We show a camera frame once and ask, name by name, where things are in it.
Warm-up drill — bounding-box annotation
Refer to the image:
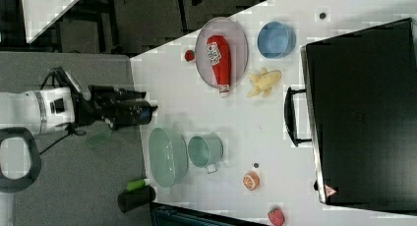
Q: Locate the small red tomato toy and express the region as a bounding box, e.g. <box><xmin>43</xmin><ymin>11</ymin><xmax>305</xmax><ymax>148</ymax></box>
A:
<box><xmin>185</xmin><ymin>50</ymin><xmax>195</xmax><ymax>62</ymax></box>

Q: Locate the red strawberry toy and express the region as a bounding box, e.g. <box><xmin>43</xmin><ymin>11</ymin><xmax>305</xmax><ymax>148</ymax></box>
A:
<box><xmin>268</xmin><ymin>207</ymin><xmax>285</xmax><ymax>226</ymax></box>

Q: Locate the green cup with handle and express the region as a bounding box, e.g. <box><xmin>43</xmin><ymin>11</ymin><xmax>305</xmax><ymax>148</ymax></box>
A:
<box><xmin>188</xmin><ymin>133</ymin><xmax>223</xmax><ymax>174</ymax></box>

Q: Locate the peeled toy banana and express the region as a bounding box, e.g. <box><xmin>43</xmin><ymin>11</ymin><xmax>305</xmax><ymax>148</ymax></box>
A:
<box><xmin>247</xmin><ymin>67</ymin><xmax>282</xmax><ymax>97</ymax></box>

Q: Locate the blue bowl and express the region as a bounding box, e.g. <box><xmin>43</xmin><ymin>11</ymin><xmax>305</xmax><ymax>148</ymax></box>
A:
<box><xmin>257</xmin><ymin>22</ymin><xmax>296</xmax><ymax>59</ymax></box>

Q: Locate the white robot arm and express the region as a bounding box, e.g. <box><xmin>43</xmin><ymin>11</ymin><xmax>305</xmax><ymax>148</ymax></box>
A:
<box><xmin>0</xmin><ymin>85</ymin><xmax>157</xmax><ymax>136</ymax></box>

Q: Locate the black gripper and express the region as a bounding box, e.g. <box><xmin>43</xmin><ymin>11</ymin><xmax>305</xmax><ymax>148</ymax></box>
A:
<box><xmin>76</xmin><ymin>85</ymin><xmax>157</xmax><ymax>130</ymax></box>

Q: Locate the orange slice toy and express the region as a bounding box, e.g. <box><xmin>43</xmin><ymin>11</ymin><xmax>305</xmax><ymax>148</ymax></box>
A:
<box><xmin>242</xmin><ymin>171</ymin><xmax>260</xmax><ymax>191</ymax></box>

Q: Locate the grey round plate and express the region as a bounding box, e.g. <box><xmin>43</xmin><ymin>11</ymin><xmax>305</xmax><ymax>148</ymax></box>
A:
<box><xmin>195</xmin><ymin>17</ymin><xmax>248</xmax><ymax>88</ymax></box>

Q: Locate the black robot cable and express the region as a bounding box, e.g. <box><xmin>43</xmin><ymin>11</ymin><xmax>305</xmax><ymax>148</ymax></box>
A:
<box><xmin>38</xmin><ymin>67</ymin><xmax>87</xmax><ymax>155</ymax></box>

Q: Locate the black toaster oven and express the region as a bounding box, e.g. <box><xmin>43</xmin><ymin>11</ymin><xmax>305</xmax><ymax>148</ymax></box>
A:
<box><xmin>300</xmin><ymin>18</ymin><xmax>417</xmax><ymax>215</ymax></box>

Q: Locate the white side table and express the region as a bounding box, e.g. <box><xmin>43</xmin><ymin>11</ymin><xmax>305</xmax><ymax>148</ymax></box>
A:
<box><xmin>22</xmin><ymin>0</ymin><xmax>80</xmax><ymax>43</ymax></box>

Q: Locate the red ketchup bottle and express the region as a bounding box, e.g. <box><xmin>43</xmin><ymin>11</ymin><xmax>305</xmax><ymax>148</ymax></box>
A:
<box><xmin>207</xmin><ymin>35</ymin><xmax>231</xmax><ymax>97</ymax></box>

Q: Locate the green oval colander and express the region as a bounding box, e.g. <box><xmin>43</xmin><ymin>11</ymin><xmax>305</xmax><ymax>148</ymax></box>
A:
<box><xmin>149</xmin><ymin>127</ymin><xmax>188</xmax><ymax>188</ymax></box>

